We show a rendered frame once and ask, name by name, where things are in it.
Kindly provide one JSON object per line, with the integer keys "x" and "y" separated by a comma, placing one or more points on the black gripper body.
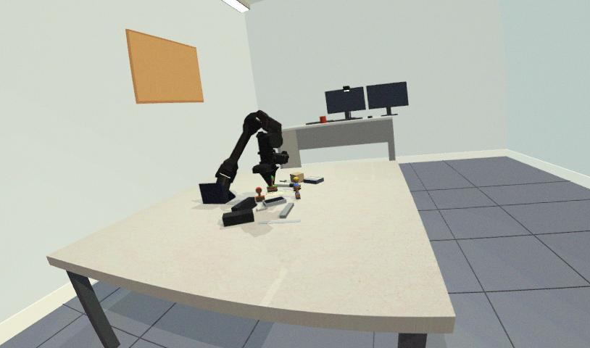
{"x": 264, "y": 166}

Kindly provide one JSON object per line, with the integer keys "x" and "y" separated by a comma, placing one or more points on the tan cardboard box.
{"x": 298, "y": 175}

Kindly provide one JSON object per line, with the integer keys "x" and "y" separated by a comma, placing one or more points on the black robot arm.
{"x": 272, "y": 139}

